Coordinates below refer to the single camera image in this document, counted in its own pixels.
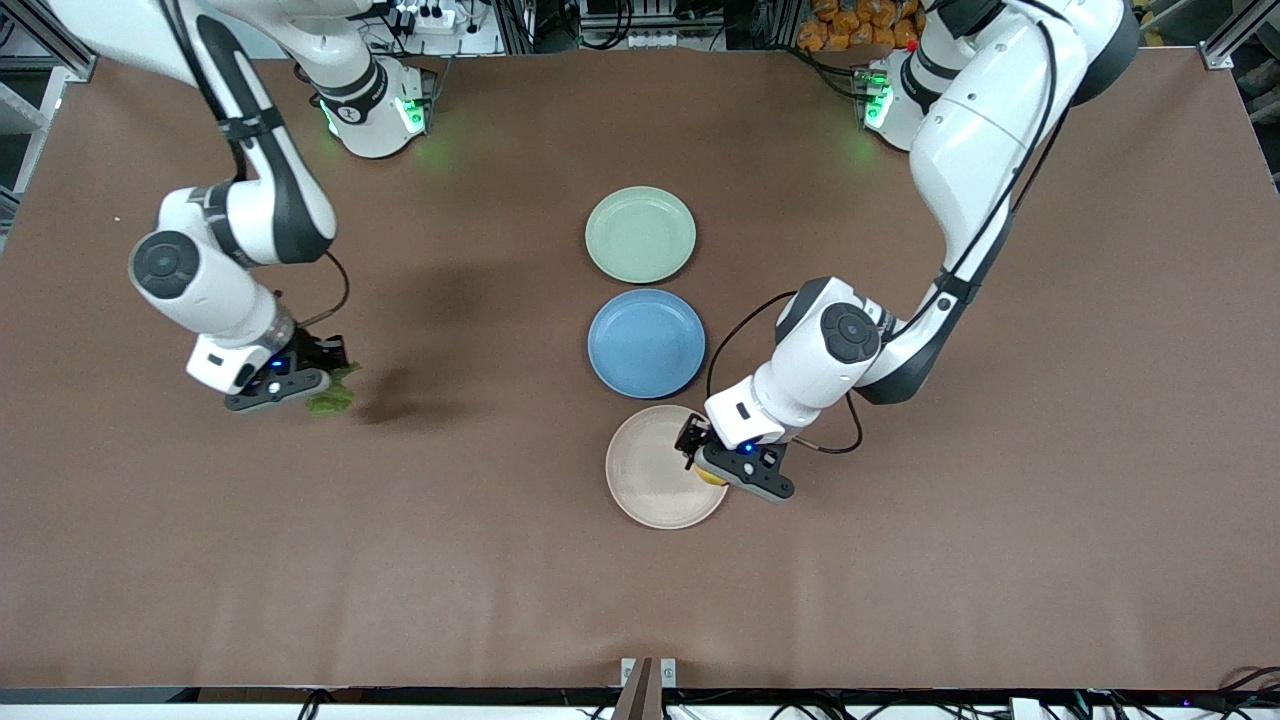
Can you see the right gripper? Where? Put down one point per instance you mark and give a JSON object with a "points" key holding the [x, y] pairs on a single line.
{"points": [[318, 351]]}

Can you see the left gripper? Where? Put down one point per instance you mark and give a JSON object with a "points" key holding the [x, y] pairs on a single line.
{"points": [[692, 437]]}

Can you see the yellow lemon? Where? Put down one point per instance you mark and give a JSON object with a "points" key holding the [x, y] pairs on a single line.
{"points": [[712, 476]]}

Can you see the green lettuce leaf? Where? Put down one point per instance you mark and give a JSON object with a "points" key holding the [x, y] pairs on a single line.
{"points": [[335, 400]]}

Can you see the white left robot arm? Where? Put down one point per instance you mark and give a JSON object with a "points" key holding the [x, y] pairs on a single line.
{"points": [[990, 130]]}

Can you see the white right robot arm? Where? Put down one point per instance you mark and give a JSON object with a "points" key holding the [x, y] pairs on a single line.
{"points": [[200, 280]]}

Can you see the beige round plate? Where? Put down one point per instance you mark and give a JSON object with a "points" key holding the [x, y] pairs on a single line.
{"points": [[650, 470]]}

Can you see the blue round plate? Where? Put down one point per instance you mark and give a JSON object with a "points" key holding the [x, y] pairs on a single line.
{"points": [[646, 343]]}

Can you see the light green round plate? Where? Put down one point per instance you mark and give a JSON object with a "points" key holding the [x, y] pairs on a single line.
{"points": [[640, 235]]}

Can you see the white power strip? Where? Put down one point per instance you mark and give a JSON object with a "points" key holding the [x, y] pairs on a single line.
{"points": [[430, 20]]}

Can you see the bag of orange fruit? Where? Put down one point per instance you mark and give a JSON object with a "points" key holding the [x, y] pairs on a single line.
{"points": [[850, 25]]}

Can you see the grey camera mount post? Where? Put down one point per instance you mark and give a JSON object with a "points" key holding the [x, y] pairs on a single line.
{"points": [[640, 700]]}

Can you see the aluminium frame profile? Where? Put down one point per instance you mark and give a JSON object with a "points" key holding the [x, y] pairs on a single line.
{"points": [[60, 45], [1225, 45]]}

